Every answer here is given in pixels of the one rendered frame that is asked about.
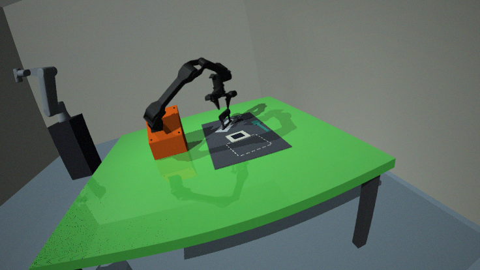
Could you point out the cream square tile with dark center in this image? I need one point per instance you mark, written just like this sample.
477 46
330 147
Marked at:
237 136

